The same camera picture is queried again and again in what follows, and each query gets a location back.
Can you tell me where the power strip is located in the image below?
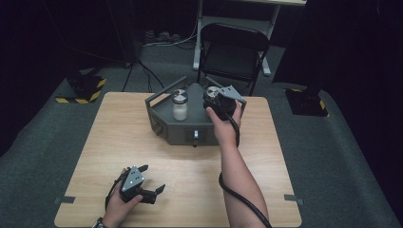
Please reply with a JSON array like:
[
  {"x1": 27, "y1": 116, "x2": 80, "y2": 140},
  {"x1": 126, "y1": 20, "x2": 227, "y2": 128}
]
[{"x1": 144, "y1": 28, "x2": 182, "y2": 46}]

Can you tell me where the right hand-held gripper black cable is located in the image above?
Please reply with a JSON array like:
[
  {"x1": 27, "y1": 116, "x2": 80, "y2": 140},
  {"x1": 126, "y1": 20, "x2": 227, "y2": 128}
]
[{"x1": 218, "y1": 111, "x2": 274, "y2": 228}]

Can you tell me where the grey tape strip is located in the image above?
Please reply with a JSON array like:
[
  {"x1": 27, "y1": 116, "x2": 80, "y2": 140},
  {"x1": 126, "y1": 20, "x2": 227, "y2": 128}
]
[
  {"x1": 283, "y1": 193, "x2": 305, "y2": 204},
  {"x1": 52, "y1": 196, "x2": 77, "y2": 205}
]

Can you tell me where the hand-held gripper black cable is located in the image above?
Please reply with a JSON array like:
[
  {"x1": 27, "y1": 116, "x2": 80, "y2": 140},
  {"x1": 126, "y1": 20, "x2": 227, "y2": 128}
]
[
  {"x1": 218, "y1": 111, "x2": 274, "y2": 228},
  {"x1": 105, "y1": 167, "x2": 131, "y2": 211}
]

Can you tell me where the black folding chair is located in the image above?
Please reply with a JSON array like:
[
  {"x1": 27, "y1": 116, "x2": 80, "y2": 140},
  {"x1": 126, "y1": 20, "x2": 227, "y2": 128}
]
[{"x1": 196, "y1": 22, "x2": 271, "y2": 97}]

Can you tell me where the yellow-black striped stand base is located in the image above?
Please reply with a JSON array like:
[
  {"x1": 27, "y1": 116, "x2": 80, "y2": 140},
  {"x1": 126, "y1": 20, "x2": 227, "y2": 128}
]
[
  {"x1": 284, "y1": 86, "x2": 330, "y2": 118},
  {"x1": 54, "y1": 73, "x2": 107, "y2": 105}
]

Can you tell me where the white floor cable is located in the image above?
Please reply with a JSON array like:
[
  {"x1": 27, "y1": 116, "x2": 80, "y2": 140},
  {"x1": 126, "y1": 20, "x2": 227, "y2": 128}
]
[{"x1": 142, "y1": 18, "x2": 200, "y2": 48}]

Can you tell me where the glass jar with white powder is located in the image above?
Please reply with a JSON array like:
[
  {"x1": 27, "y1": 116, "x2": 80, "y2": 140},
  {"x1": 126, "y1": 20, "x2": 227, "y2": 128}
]
[{"x1": 171, "y1": 88, "x2": 190, "y2": 123}]

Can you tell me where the person's left hand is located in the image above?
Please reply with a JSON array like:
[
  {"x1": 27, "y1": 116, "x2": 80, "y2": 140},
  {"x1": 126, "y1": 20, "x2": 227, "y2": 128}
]
[{"x1": 101, "y1": 167, "x2": 144, "y2": 228}]

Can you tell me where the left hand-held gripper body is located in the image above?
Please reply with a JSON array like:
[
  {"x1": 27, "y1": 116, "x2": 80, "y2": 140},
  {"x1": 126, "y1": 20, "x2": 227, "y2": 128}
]
[{"x1": 119, "y1": 164, "x2": 150, "y2": 204}]

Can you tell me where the left hand-held gripper black cable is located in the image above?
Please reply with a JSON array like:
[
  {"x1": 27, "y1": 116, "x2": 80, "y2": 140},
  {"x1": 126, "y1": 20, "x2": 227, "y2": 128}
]
[{"x1": 105, "y1": 167, "x2": 131, "y2": 211}]

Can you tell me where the black floor cable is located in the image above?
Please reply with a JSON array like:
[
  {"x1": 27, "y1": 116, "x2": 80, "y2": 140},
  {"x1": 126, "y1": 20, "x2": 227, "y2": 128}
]
[{"x1": 121, "y1": 60, "x2": 166, "y2": 93}]

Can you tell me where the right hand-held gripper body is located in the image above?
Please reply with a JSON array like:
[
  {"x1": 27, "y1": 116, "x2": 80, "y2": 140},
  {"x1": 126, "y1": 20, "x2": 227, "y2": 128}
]
[{"x1": 207, "y1": 85, "x2": 247, "y2": 122}]

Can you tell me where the person's right hand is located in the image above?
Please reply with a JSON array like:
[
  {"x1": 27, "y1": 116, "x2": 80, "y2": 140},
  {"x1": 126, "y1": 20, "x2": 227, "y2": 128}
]
[{"x1": 205, "y1": 101, "x2": 244, "y2": 149}]

